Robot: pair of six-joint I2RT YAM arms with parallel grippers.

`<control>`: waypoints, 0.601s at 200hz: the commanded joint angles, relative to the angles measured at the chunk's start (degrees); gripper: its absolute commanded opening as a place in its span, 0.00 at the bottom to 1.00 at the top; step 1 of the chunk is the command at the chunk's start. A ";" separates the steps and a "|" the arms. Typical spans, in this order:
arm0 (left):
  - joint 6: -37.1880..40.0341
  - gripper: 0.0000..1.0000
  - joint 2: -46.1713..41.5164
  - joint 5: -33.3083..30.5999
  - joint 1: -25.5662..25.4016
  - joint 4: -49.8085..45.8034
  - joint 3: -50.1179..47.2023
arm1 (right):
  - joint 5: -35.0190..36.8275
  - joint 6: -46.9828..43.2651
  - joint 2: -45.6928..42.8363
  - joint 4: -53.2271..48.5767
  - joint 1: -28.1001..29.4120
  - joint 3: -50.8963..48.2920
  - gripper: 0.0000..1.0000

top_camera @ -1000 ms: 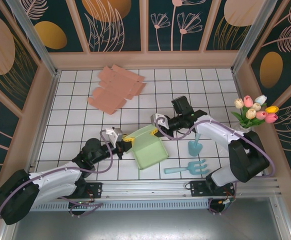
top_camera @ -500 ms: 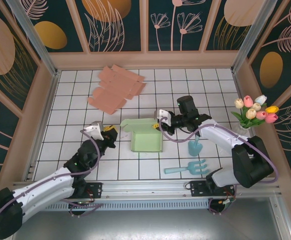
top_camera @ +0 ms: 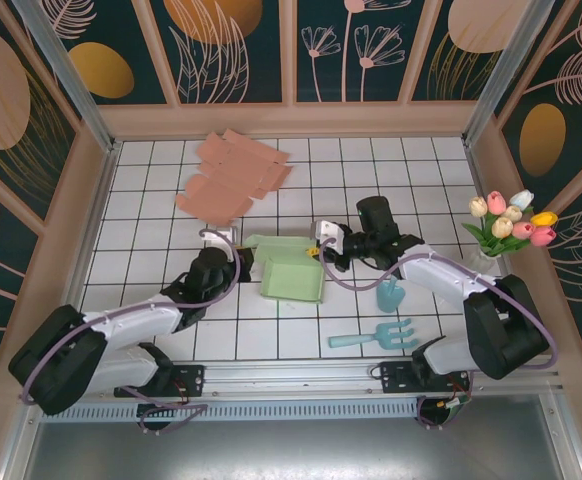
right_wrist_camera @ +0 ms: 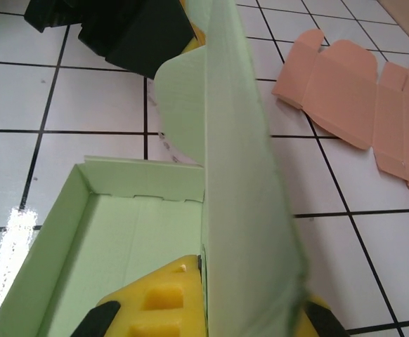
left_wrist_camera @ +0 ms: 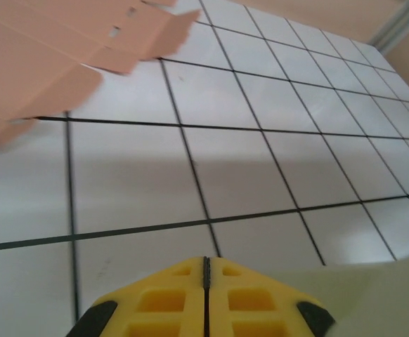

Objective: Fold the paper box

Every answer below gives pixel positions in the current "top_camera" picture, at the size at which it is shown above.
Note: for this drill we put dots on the green paper box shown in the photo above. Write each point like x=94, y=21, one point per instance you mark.
x=291, y=280

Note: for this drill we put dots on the green circuit board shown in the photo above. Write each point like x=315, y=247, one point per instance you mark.
x=458, y=407

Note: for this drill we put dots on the pastel tulip bouquet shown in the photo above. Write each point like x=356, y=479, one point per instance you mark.
x=501, y=227

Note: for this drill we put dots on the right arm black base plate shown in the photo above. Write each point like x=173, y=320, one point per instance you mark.
x=396, y=380

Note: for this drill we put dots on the light blue toy rake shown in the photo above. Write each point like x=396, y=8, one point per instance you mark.
x=391, y=335

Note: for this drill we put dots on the dark panel, golden circle, leaves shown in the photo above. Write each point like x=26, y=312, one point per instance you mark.
x=211, y=50

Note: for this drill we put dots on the aluminium frame post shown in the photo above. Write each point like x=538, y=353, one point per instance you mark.
x=71, y=85
x=506, y=70

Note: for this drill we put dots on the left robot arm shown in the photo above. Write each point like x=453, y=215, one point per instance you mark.
x=61, y=360

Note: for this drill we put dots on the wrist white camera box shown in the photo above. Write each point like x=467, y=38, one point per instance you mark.
x=331, y=232
x=223, y=235

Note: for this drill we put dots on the dark panel, golden oval, feathers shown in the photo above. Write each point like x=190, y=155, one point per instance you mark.
x=571, y=75

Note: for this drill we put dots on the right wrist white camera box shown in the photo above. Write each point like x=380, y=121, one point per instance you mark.
x=331, y=232

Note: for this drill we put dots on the dark panel, large peach circle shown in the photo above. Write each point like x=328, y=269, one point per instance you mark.
x=1, y=75

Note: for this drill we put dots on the aluminium rail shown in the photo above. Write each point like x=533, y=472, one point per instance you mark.
x=296, y=375

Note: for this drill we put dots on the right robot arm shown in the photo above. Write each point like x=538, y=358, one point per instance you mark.
x=506, y=325

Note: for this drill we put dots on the dark panel, small golden oval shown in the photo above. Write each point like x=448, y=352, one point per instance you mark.
x=101, y=70

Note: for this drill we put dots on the dark panel with pink flowers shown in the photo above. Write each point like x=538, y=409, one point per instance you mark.
x=331, y=75

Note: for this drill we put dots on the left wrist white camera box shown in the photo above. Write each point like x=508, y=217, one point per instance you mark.
x=223, y=235

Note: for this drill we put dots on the light blue toy trowel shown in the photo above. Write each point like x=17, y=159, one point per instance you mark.
x=390, y=300

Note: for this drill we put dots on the grey metal sheet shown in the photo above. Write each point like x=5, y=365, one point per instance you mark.
x=296, y=450

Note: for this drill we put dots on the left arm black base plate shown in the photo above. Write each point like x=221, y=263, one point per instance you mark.
x=193, y=380

